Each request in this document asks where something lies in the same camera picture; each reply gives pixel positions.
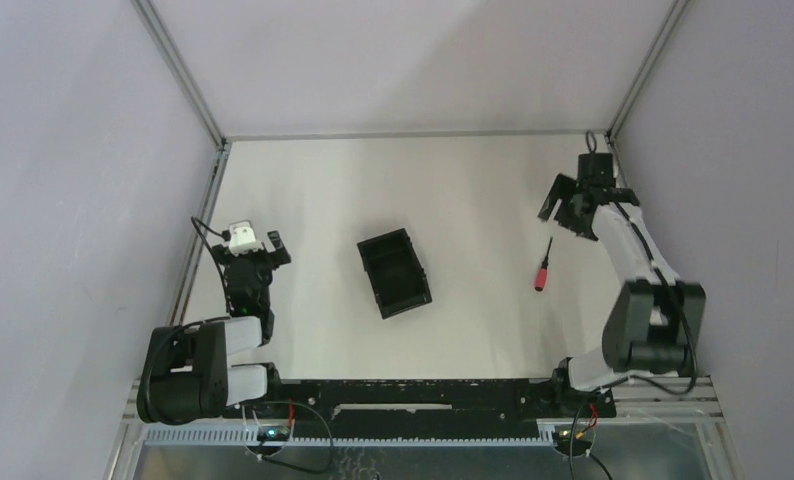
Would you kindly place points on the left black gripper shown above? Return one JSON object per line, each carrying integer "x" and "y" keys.
{"x": 258, "y": 258}

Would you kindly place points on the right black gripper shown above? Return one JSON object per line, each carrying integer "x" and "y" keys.
{"x": 563, "y": 188}

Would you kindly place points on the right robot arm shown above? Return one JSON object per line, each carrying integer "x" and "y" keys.
{"x": 652, "y": 330}

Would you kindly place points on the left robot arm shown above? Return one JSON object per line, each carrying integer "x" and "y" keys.
{"x": 188, "y": 372}

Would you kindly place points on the black plastic bin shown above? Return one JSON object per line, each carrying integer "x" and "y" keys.
{"x": 397, "y": 277}

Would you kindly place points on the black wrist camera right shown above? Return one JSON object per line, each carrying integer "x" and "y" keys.
{"x": 596, "y": 170}

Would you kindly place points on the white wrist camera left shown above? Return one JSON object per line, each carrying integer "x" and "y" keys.
{"x": 242, "y": 239}

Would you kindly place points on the red-handled screwdriver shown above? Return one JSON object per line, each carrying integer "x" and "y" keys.
{"x": 541, "y": 277}

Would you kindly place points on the aluminium frame rail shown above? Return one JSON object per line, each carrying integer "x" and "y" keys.
{"x": 193, "y": 287}

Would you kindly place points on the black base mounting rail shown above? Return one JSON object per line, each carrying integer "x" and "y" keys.
{"x": 437, "y": 410}

